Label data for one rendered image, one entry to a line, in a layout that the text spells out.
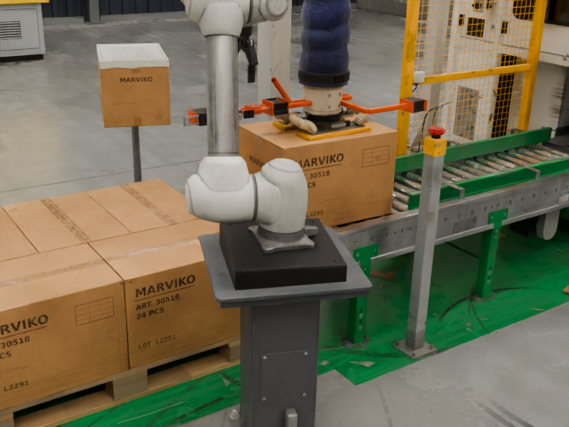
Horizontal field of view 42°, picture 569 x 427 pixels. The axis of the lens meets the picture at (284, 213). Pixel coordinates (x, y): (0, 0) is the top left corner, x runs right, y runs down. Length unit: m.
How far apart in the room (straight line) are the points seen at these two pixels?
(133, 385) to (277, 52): 2.09
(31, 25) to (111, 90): 5.82
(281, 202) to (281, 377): 0.64
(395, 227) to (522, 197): 0.86
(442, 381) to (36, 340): 1.66
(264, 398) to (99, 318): 0.71
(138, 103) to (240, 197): 2.35
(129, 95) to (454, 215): 2.08
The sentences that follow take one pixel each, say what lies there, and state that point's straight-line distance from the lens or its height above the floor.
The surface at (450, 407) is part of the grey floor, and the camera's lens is 3.17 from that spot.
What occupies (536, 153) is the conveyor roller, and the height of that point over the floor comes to 0.53.
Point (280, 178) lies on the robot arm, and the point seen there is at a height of 1.07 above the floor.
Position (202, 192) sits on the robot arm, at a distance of 2.30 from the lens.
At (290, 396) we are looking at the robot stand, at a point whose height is 0.27.
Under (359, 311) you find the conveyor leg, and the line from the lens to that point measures 3.40.
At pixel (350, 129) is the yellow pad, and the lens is 3.29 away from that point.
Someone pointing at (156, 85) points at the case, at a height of 0.87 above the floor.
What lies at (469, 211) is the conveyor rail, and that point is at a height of 0.53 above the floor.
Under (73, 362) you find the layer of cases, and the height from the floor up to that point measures 0.26.
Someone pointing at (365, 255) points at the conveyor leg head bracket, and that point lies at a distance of 3.28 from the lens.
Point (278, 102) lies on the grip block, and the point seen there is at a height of 1.09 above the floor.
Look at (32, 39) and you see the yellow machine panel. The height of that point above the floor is 0.27.
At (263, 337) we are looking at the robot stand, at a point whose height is 0.52.
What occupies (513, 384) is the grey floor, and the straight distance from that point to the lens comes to 3.38.
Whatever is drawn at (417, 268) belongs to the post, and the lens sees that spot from 3.30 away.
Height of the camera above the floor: 1.83
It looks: 22 degrees down
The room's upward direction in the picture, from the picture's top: 1 degrees clockwise
